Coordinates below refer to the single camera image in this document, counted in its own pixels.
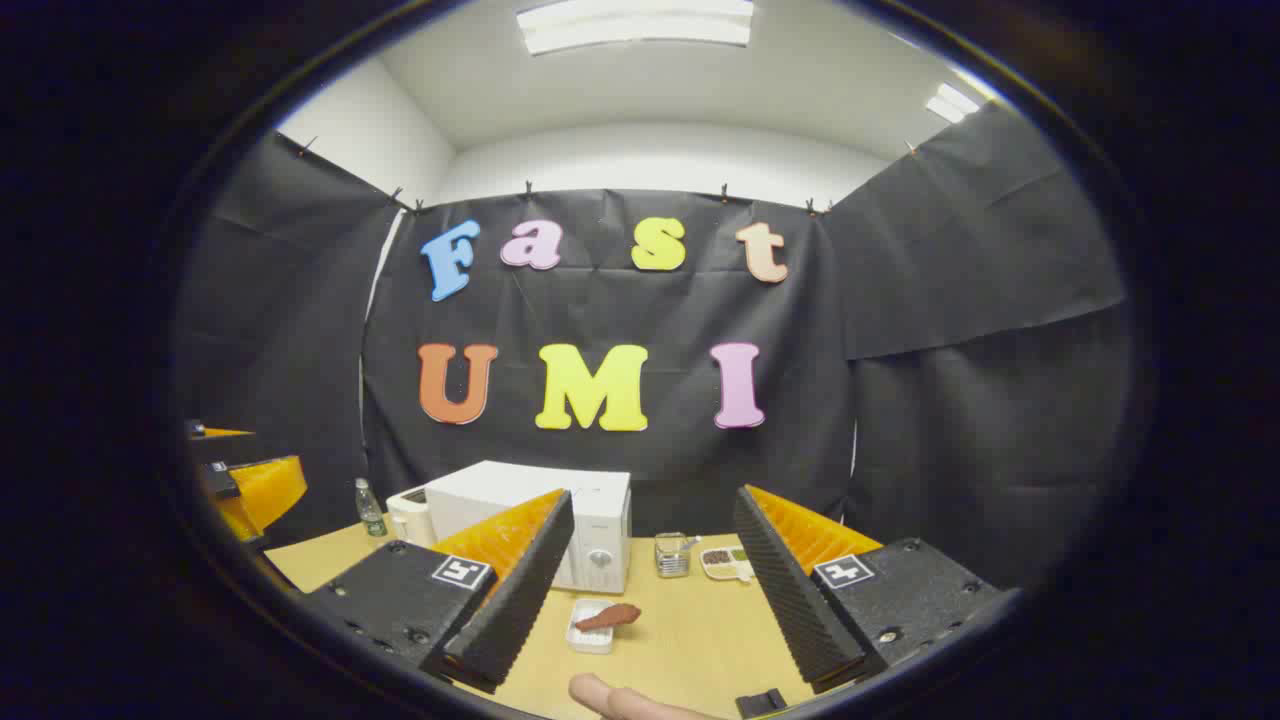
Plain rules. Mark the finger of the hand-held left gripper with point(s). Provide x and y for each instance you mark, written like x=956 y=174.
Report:
x=265 y=490
x=225 y=447

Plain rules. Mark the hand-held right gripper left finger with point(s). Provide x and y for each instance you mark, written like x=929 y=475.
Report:
x=520 y=590

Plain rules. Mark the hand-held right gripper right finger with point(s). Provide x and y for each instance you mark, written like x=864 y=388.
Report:
x=790 y=590

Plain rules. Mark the brown meat piece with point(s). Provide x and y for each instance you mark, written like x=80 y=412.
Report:
x=605 y=618

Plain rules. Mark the white microwave oven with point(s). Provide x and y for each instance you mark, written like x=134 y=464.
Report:
x=520 y=490

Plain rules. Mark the white divided condiment dish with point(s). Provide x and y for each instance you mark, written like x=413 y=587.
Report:
x=722 y=565

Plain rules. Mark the white rectangular tray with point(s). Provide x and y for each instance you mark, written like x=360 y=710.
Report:
x=590 y=640

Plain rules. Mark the clear green label water bottle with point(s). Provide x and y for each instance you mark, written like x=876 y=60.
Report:
x=371 y=515

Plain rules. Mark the white toaster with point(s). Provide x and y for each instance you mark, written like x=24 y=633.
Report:
x=410 y=515

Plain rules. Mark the small ceiling light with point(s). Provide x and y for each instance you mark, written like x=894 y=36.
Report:
x=952 y=103

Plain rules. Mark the long ceiling light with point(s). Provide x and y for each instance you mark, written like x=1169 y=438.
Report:
x=635 y=25

